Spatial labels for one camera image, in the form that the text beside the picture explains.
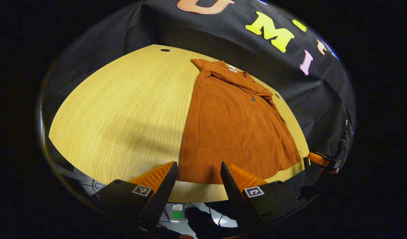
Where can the black backdrop cloth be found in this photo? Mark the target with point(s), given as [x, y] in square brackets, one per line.
[323, 99]

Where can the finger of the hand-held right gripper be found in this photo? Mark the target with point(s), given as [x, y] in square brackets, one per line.
[318, 158]

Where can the grey box with green sticker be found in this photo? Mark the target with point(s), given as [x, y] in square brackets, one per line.
[177, 212]

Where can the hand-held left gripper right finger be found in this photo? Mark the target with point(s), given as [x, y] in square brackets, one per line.
[236, 196]

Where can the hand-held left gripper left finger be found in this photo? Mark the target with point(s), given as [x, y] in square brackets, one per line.
[161, 199]

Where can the orange ribbed cardigan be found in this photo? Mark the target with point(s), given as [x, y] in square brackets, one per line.
[230, 132]

